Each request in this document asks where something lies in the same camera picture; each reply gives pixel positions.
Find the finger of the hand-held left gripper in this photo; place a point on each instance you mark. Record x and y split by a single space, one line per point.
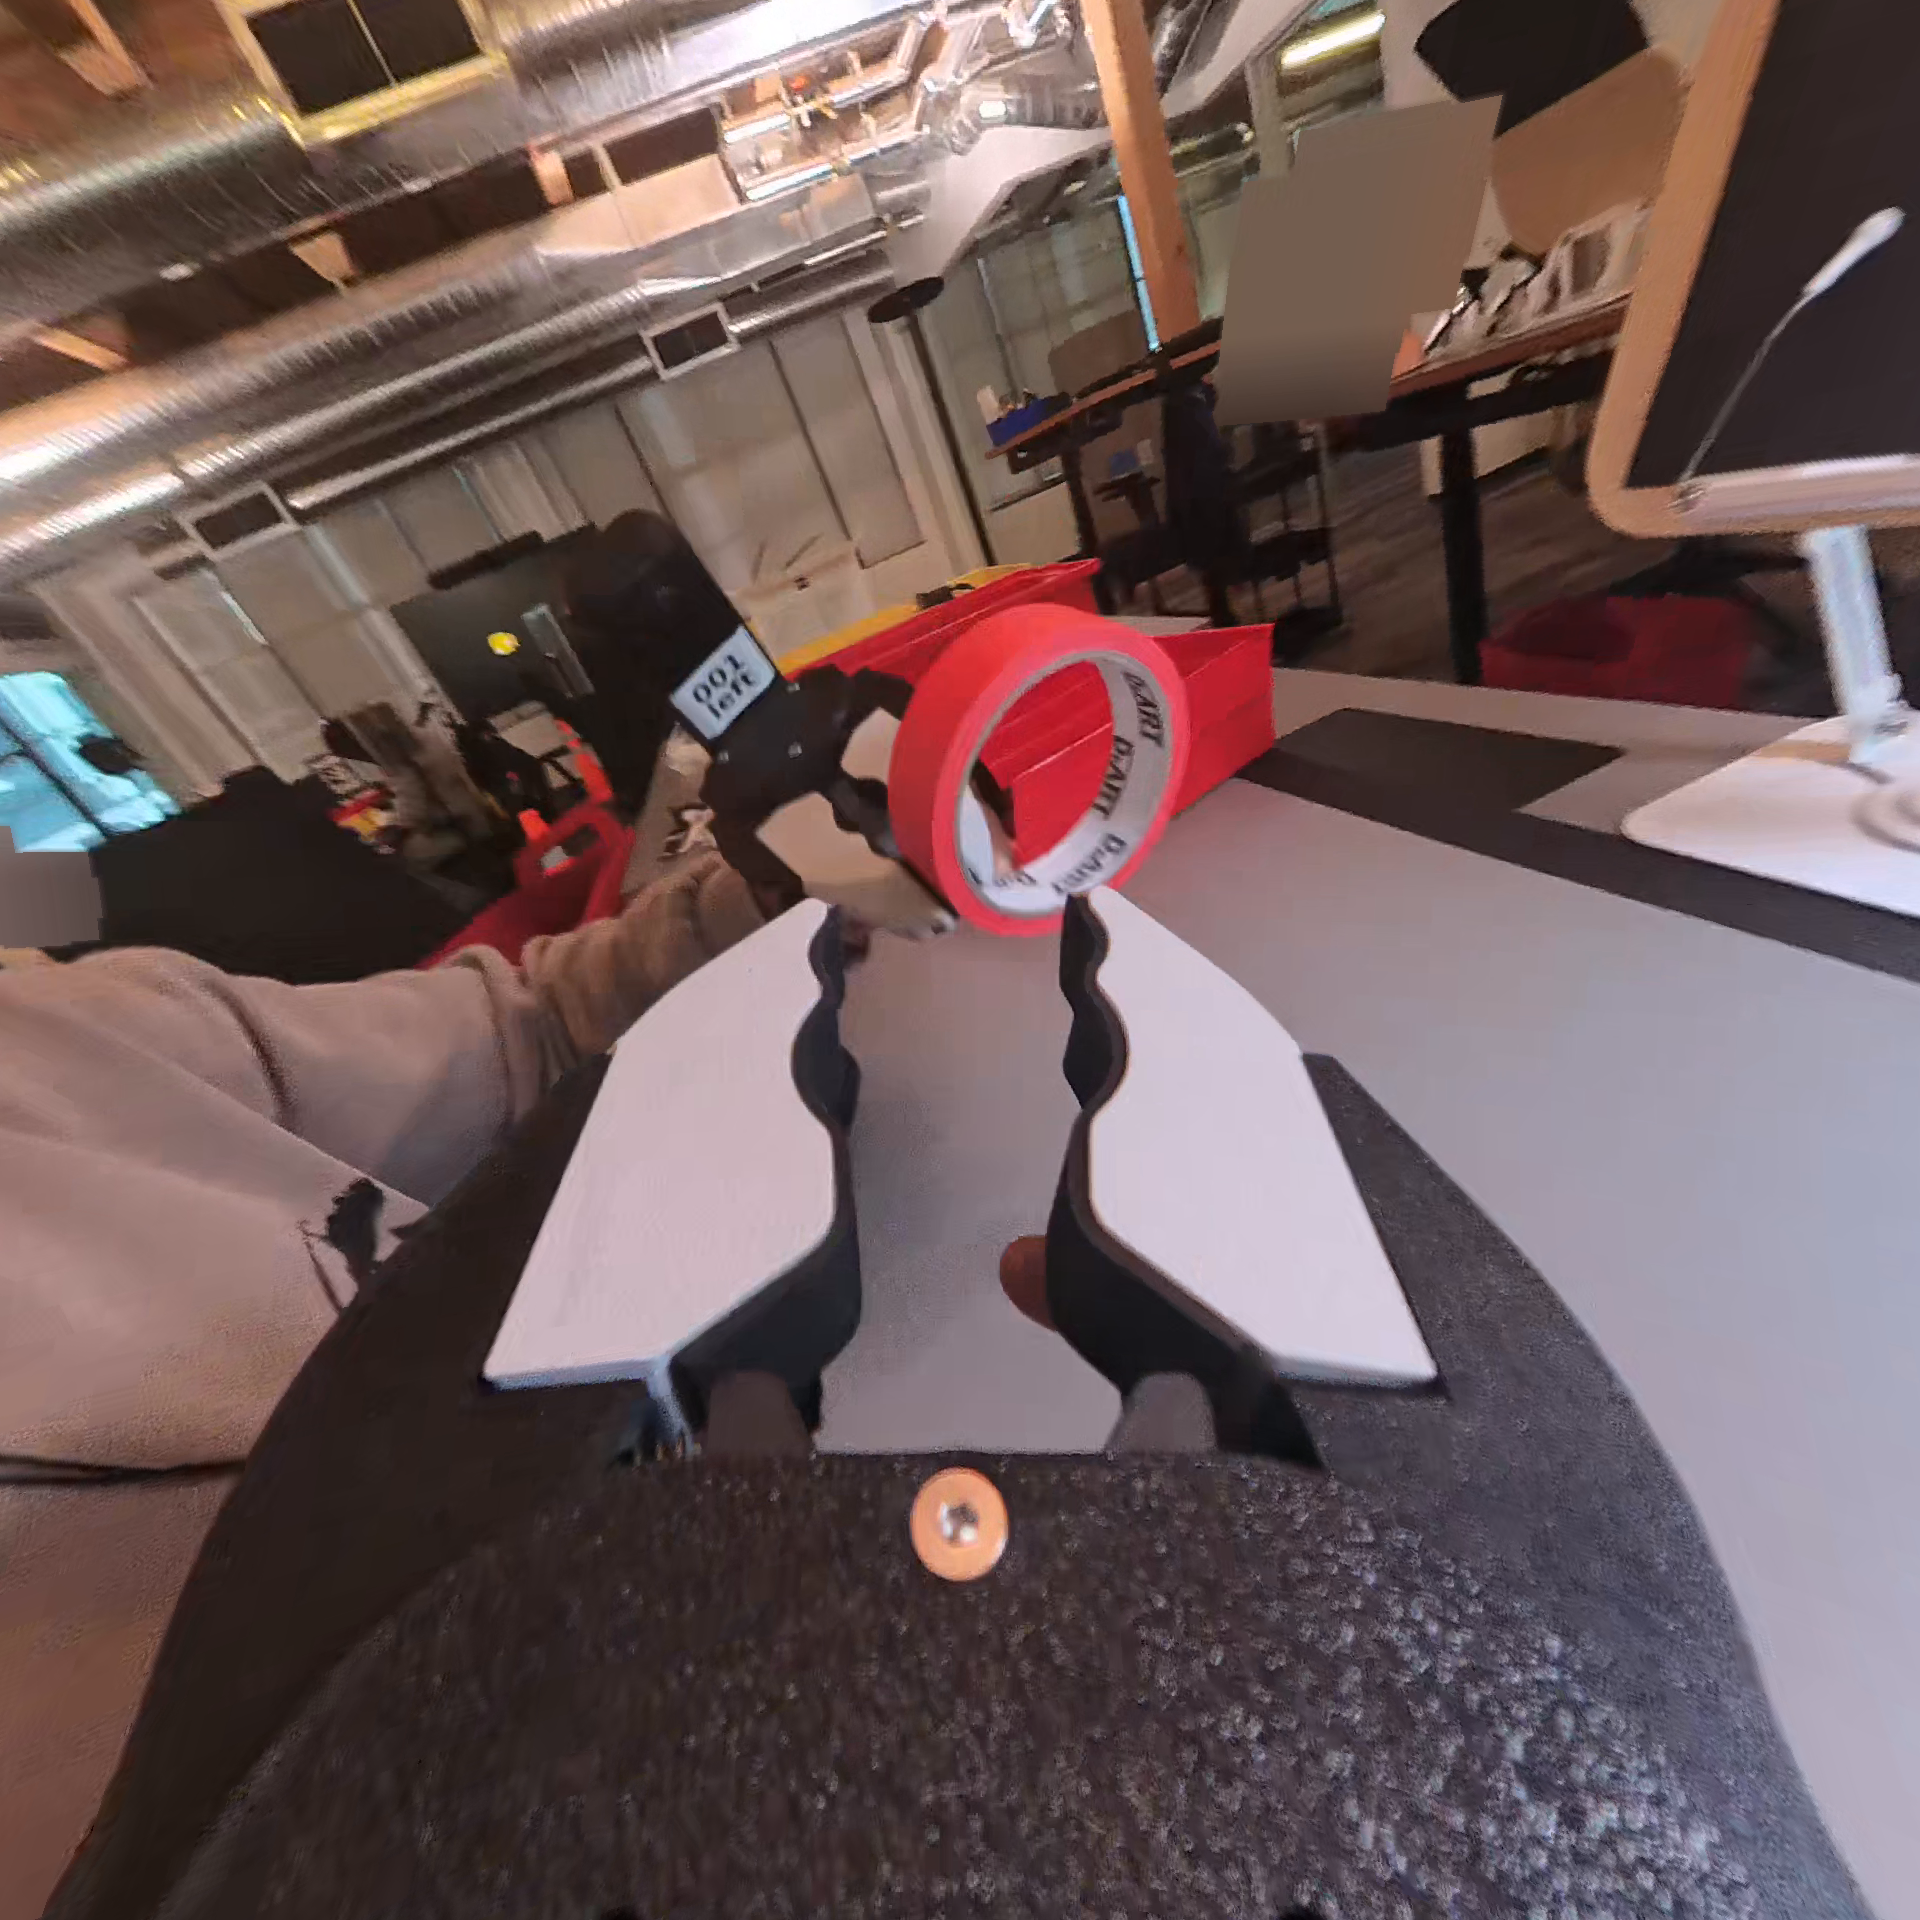
862 714
818 848

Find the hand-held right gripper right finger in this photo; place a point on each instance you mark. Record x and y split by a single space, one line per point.
1244 1184

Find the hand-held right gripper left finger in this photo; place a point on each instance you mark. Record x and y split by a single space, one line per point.
675 1184

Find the red tape roll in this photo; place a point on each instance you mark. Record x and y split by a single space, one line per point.
960 704

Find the red plastic bin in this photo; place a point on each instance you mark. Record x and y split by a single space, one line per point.
1215 704

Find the person's right hand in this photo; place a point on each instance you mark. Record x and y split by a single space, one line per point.
1026 1284

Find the yellow plastic bin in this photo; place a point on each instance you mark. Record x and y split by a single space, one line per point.
960 589

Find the red plastic basket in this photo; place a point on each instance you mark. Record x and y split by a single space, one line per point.
569 869

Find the standing desk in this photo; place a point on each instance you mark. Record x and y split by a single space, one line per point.
1095 399

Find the black floor lamp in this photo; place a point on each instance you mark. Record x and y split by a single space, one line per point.
906 298

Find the ceiling air vent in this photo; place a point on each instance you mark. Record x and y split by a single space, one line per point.
376 53

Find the red storage crate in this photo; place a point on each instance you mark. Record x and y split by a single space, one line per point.
1622 646

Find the wooden desk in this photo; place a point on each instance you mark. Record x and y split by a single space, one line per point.
1500 360

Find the tan cardboard sheet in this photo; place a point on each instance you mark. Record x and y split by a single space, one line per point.
1588 166

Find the black square sheet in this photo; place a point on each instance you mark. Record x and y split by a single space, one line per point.
1529 53

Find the wooden support post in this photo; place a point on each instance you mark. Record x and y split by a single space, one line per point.
1140 149

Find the silver spiral air duct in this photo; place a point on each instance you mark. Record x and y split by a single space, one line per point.
148 196

